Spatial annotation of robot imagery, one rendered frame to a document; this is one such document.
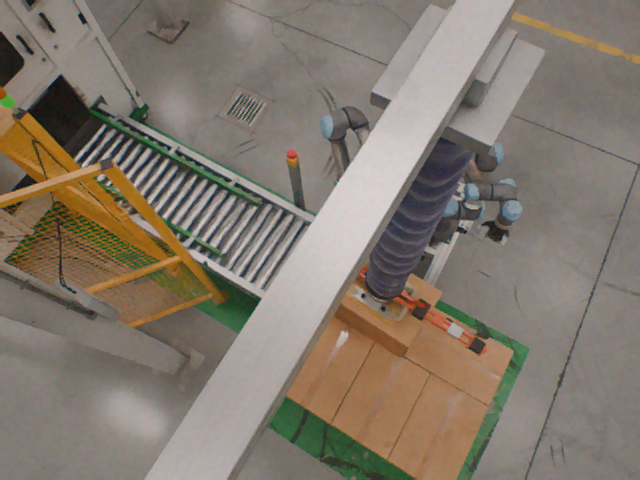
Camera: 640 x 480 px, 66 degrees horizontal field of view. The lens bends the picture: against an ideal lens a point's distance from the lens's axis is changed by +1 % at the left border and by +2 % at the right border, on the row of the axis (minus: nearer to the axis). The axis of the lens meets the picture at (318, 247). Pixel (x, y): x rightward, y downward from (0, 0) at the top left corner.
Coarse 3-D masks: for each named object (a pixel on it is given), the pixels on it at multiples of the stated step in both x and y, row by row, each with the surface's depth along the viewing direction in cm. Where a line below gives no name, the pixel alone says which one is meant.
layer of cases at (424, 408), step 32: (320, 352) 321; (352, 352) 320; (384, 352) 320; (416, 352) 319; (448, 352) 319; (512, 352) 318; (320, 384) 314; (352, 384) 313; (384, 384) 313; (416, 384) 312; (448, 384) 312; (480, 384) 311; (320, 416) 307; (352, 416) 307; (384, 416) 306; (416, 416) 305; (448, 416) 305; (480, 416) 304; (384, 448) 300; (416, 448) 299; (448, 448) 298
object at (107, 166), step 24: (96, 168) 196; (120, 168) 205; (24, 192) 193; (48, 192) 197; (24, 216) 209; (144, 216) 237; (0, 240) 217; (48, 240) 231; (120, 240) 256; (168, 240) 268; (96, 264) 269; (168, 264) 298; (192, 264) 309; (96, 288) 293; (144, 288) 322; (216, 288) 367; (120, 312) 346; (144, 312) 362; (168, 312) 376
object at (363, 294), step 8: (360, 288) 292; (352, 296) 290; (360, 296) 289; (368, 296) 290; (360, 304) 289; (384, 304) 288; (376, 312) 287; (384, 312) 286; (384, 320) 285; (392, 320) 285
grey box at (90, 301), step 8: (56, 280) 215; (64, 280) 214; (64, 288) 213; (72, 288) 213; (80, 288) 224; (72, 296) 212; (80, 296) 212; (88, 296) 212; (88, 304) 211; (96, 304) 216; (104, 304) 223; (104, 312) 225; (112, 312) 231; (112, 320) 235
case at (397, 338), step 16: (432, 288) 293; (352, 304) 291; (432, 304) 289; (352, 320) 312; (368, 320) 287; (416, 320) 286; (368, 336) 322; (384, 336) 294; (400, 336) 283; (400, 352) 304
